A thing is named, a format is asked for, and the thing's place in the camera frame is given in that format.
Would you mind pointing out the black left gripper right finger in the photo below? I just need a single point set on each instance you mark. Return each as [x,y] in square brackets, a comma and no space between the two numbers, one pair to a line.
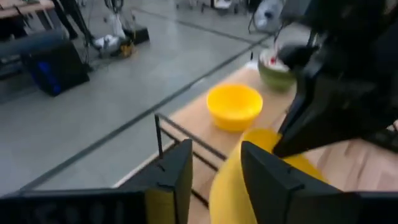
[295,202]

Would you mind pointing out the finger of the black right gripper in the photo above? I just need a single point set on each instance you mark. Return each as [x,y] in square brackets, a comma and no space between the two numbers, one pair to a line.
[295,56]
[335,118]

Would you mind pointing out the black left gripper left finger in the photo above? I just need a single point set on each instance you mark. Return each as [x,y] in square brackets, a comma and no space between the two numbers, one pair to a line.
[93,208]

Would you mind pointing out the green mini bowl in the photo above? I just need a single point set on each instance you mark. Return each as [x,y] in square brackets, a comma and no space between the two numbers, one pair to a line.
[275,81]

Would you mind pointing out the yellow plastic mini bowl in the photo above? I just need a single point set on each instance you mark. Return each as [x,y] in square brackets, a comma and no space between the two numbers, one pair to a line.
[233,105]
[227,193]

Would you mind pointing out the white floor fan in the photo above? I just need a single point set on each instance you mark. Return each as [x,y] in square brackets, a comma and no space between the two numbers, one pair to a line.
[269,15]

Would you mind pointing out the black case with blue panel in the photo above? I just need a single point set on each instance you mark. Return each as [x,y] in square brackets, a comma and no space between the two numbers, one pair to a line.
[62,71]

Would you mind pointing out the white plastic bag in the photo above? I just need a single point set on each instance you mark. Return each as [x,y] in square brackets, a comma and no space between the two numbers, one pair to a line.
[109,37]

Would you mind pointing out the wooden shelf with black frame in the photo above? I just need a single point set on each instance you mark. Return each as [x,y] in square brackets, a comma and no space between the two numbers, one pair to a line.
[199,118]

